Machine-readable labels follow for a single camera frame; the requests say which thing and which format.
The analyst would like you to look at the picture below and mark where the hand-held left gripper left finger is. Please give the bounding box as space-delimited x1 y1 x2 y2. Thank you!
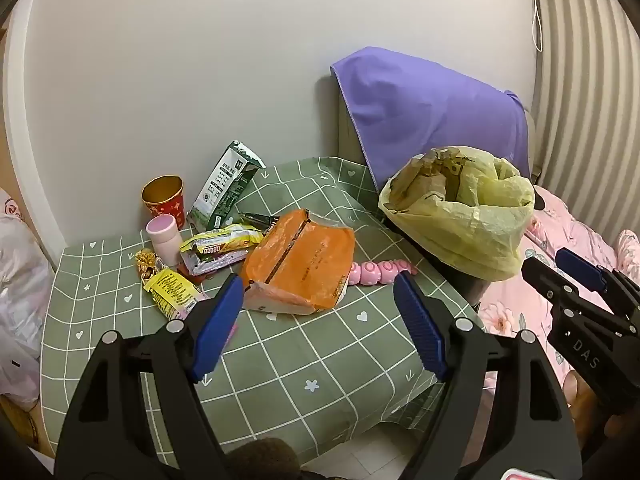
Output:
54 272 246 480

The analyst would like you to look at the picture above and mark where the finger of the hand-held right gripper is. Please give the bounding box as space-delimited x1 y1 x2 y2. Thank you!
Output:
521 256 576 311
555 247 640 311

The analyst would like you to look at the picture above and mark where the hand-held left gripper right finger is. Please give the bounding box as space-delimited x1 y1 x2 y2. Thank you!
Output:
392 272 583 480

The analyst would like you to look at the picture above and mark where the yellow snack wrapper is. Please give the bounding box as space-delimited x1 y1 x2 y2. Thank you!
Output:
142 267 211 322

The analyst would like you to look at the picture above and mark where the black trash bin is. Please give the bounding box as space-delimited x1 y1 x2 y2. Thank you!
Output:
385 215 501 306

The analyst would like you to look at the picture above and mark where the yellow wafer wrapper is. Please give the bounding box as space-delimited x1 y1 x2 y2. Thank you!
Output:
179 224 265 256

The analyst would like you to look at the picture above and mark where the gold candy wrapper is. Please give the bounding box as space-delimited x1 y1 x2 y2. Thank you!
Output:
134 248 163 281

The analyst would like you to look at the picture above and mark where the orange plastic bag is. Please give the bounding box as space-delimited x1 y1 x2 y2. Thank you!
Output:
240 209 357 316

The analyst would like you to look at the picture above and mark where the black pen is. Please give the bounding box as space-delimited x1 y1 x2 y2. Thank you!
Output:
239 212 281 228

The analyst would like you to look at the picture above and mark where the red and gold paper cup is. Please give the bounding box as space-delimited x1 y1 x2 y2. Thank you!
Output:
141 175 186 221

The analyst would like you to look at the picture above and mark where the green and white milk carton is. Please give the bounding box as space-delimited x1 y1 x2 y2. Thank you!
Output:
186 140 267 233

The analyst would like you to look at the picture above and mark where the person's left forearm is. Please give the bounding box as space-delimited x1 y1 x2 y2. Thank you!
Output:
222 437 303 480

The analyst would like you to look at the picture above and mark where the person's right hand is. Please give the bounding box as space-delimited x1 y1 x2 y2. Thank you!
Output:
564 374 608 443

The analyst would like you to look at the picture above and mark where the pink floral blanket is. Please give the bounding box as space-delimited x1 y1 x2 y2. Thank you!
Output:
477 185 640 396

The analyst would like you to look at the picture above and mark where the pink caterpillar toy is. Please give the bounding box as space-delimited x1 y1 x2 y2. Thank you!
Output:
347 258 418 288

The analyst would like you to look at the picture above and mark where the green checked tablecloth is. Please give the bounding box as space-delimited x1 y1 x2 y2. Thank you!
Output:
40 156 486 466

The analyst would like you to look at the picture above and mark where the pink plastic bottle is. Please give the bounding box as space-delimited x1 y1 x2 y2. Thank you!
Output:
146 214 183 267

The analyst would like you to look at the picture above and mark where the ribbed white wardrobe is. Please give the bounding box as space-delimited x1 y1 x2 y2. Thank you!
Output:
530 0 640 251

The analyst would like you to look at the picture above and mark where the purple towel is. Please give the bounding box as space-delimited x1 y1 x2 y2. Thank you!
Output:
331 46 532 193

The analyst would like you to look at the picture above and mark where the white plastic bag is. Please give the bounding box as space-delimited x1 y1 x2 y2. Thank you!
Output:
0 187 56 406

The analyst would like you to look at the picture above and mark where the beige headboard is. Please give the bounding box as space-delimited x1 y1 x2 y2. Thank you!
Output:
336 77 381 176

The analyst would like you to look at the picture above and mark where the wooden shelf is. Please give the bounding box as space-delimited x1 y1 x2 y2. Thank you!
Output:
0 30 15 196

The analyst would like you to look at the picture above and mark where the white cord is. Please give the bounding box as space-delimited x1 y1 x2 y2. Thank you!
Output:
529 0 545 53

